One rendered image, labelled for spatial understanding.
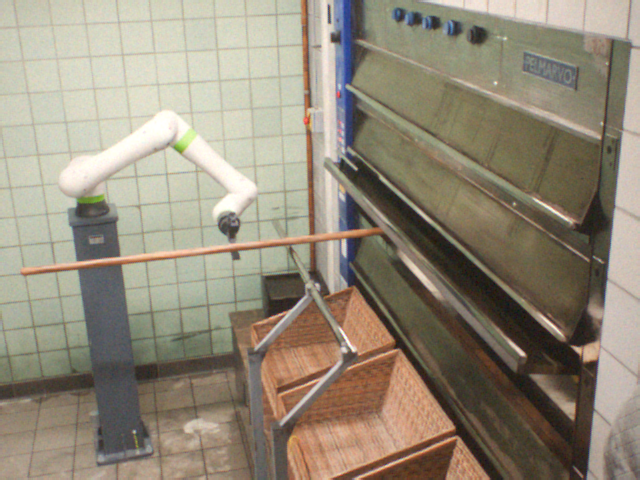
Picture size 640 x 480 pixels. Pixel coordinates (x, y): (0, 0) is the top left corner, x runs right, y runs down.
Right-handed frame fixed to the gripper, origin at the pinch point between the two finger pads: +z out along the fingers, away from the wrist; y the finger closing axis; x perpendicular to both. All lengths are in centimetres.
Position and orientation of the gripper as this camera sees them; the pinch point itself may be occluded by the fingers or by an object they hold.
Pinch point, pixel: (235, 242)
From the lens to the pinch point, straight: 320.2
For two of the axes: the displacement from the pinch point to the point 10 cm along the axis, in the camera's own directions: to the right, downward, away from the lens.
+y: 0.2, 9.3, 3.5
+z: 2.2, 3.4, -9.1
